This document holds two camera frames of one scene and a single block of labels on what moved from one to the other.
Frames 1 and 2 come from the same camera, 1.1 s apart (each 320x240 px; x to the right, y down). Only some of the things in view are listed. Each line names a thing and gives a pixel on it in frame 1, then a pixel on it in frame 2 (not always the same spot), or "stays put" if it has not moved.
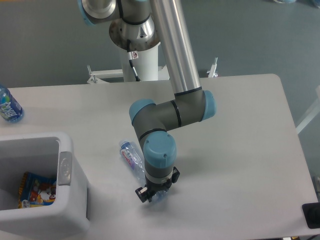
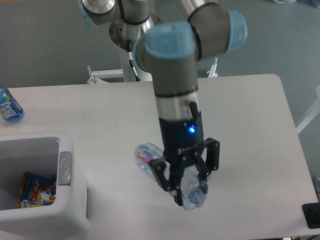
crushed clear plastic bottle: (136, 160) -> (194, 192)
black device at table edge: (311, 213) stays put
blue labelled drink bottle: (9, 108) stays put
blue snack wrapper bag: (36, 190) stays put
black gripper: (146, 193) -> (182, 138)
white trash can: (49, 155) stays put
